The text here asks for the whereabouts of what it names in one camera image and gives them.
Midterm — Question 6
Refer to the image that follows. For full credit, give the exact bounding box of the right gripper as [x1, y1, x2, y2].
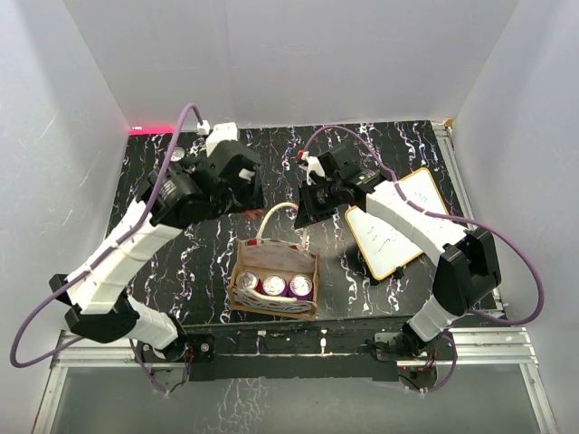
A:
[295, 179, 344, 229]

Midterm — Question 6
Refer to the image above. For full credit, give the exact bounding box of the burlap watermelon canvas bag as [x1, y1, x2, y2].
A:
[227, 203, 319, 320]

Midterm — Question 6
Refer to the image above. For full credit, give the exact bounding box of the purple fanta can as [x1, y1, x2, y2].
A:
[261, 274, 288, 297]
[288, 274, 314, 301]

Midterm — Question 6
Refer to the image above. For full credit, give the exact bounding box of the black soda can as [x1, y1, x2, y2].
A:
[170, 146, 186, 164]

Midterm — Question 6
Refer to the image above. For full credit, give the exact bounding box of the red soda can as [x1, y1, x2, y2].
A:
[243, 209, 263, 220]
[235, 270, 261, 293]

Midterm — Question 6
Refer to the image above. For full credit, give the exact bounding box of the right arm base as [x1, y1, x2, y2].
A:
[363, 332, 453, 368]

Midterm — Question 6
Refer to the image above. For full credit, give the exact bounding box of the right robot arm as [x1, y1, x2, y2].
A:
[294, 146, 501, 359]

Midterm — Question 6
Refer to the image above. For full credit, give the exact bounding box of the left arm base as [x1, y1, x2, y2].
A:
[137, 333, 215, 364]

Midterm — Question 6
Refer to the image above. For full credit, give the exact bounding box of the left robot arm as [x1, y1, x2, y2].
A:
[50, 140, 263, 361]

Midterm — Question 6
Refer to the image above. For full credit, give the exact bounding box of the orange-framed whiteboard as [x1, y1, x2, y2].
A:
[345, 167, 448, 280]

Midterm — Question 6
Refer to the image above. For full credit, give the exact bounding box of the pink tape strip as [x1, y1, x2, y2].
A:
[129, 127, 174, 136]

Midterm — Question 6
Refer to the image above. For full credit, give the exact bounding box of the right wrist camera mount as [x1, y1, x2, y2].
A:
[298, 150, 326, 185]

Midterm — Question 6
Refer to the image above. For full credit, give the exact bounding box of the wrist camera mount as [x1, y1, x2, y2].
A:
[298, 150, 326, 185]
[197, 120, 239, 156]

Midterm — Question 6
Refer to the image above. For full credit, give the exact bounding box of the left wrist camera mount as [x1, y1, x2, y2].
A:
[197, 120, 239, 156]

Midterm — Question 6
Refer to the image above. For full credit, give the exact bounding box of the aluminium front rail frame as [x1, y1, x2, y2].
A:
[33, 318, 558, 433]

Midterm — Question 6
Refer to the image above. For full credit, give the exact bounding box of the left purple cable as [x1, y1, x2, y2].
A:
[9, 103, 204, 394]

